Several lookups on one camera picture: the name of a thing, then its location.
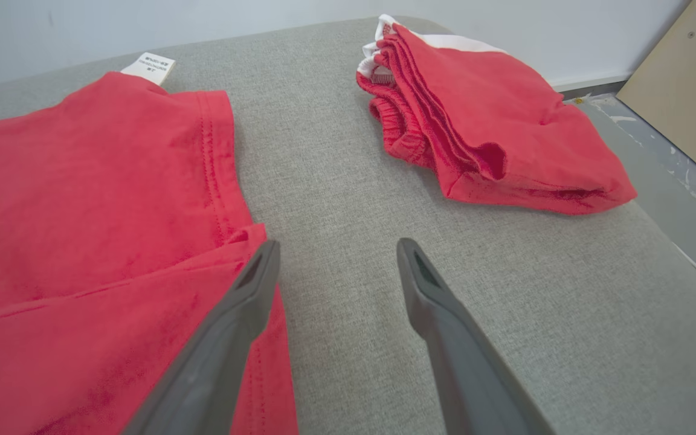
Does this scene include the red white striped jersey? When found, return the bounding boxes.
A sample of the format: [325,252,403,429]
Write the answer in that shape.
[0,53,300,435]

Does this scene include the light wooden board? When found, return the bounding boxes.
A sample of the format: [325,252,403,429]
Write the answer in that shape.
[617,0,696,195]

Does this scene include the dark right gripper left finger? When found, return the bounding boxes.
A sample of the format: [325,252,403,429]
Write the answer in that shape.
[121,240,281,435]

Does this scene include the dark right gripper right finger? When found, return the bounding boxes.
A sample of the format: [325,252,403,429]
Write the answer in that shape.
[396,237,557,435]

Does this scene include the red shorts with white panel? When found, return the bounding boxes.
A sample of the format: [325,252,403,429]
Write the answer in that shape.
[357,14,637,216]

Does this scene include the wall baseboard strip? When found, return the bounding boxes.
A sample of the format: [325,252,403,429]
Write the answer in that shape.
[550,72,633,92]

